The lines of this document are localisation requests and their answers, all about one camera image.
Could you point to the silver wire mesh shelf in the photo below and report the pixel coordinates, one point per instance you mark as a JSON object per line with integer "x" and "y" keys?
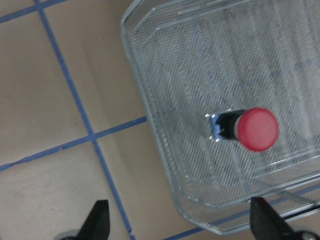
{"x": 196, "y": 58}

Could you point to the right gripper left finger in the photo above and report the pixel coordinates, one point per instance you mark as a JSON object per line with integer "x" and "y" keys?
{"x": 97, "y": 225}

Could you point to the red emergency stop button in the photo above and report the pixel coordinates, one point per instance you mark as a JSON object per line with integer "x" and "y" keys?
{"x": 257, "y": 129}

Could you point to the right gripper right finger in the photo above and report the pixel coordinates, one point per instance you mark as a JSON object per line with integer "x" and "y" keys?
{"x": 266, "y": 224}

